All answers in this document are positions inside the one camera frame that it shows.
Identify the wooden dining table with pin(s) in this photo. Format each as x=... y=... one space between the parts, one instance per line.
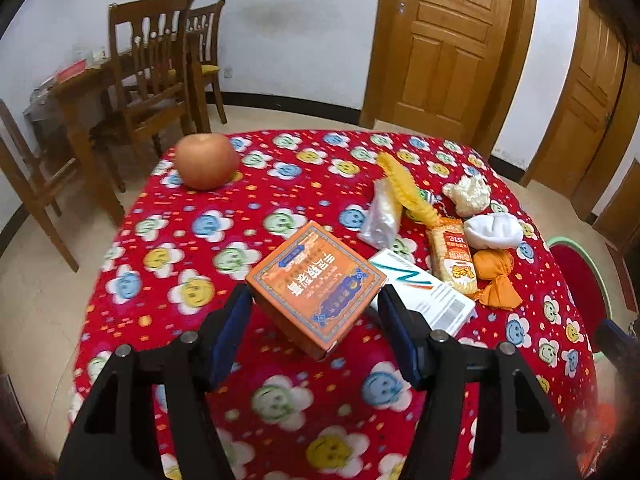
x=75 y=95

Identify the wooden chair with yellow cushion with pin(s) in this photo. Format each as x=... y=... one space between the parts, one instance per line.
x=207 y=60

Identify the wooden door panel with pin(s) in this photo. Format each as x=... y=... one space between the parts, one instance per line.
x=620 y=210

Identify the wide wooden panel door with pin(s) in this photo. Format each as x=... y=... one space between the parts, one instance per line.
x=445 y=45

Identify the red bin with green rim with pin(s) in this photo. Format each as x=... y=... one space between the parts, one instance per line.
x=575 y=270

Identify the orange wrapper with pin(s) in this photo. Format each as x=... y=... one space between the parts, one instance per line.
x=497 y=280

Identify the small green wrapper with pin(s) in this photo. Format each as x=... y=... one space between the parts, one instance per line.
x=430 y=199

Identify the orange snack packet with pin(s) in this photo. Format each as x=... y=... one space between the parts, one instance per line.
x=452 y=255

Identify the orange cardboard box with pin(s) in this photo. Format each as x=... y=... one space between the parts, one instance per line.
x=312 y=285

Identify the narrow wooden panel door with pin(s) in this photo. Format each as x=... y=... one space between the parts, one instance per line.
x=585 y=110

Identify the tall wooden slat-back chair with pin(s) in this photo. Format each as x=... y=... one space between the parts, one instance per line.
x=150 y=100

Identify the white tissue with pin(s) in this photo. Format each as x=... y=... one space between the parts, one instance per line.
x=467 y=195

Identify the red apple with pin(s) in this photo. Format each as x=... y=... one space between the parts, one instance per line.
x=206 y=161

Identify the yellow foam fruit net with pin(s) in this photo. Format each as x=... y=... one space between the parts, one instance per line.
x=402 y=182

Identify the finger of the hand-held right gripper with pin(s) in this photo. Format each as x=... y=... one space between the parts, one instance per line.
x=616 y=334

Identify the clear plastic bag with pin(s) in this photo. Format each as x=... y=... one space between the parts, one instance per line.
x=382 y=220

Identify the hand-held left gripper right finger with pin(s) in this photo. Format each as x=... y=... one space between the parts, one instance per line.
x=401 y=340

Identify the red flat packet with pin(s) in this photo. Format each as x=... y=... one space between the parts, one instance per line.
x=72 y=71

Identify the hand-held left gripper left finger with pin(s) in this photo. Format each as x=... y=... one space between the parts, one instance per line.
x=229 y=332

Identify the white paper box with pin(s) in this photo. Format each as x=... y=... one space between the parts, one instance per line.
x=432 y=292

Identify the dark wooden side chair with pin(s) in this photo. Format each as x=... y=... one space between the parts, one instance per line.
x=30 y=180

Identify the red flower print tablecloth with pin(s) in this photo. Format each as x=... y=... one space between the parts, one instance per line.
x=300 y=195

